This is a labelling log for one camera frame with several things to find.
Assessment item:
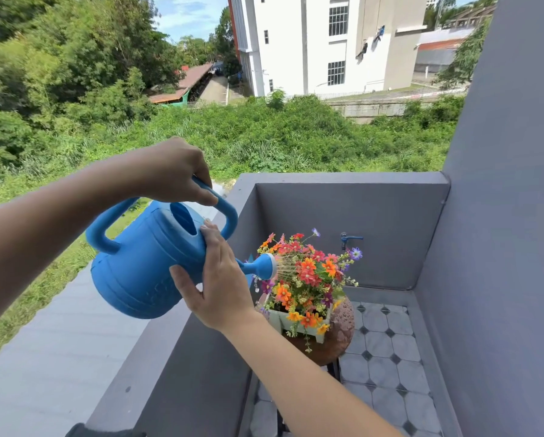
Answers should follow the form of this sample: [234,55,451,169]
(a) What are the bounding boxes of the concrete retaining wall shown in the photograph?
[326,88,468,123]

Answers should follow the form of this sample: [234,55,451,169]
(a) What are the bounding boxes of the person's right forearm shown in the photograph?
[222,309,405,437]

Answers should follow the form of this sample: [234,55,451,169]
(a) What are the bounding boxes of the dark grey yellow-trimmed cloth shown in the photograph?
[65,422,145,437]

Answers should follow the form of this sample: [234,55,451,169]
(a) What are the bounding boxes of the green trees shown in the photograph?
[0,0,241,174]

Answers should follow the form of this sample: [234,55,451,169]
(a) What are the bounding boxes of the pale green flower pot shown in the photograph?
[266,304,333,345]

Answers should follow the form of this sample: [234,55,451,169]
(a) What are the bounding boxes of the long red-roofed shed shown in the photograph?
[148,62,214,107]

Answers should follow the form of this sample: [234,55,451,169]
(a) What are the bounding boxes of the person's right hand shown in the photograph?
[169,218,257,334]

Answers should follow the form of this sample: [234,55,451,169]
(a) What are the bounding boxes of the grassy overgrown slope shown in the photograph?
[0,93,466,365]

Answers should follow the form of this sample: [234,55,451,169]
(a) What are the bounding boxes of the round wooden stool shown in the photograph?
[258,295,356,367]

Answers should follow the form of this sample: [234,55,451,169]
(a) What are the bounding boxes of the tall white building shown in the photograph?
[228,0,430,98]

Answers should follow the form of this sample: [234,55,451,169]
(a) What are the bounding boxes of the blue plastic watering can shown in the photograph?
[85,175,278,320]

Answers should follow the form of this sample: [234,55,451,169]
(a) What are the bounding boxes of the person's left hand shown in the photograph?
[135,137,219,208]

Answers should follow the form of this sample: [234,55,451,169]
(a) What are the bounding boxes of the low red-trimmed building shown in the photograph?
[413,4,498,80]

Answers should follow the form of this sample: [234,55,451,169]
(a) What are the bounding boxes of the grey corrugated roof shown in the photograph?
[0,179,227,437]

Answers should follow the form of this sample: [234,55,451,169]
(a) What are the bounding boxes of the colourful flowers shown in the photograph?
[252,228,363,353]

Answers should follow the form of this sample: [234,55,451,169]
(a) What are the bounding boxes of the person's left forearm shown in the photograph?
[0,149,163,333]

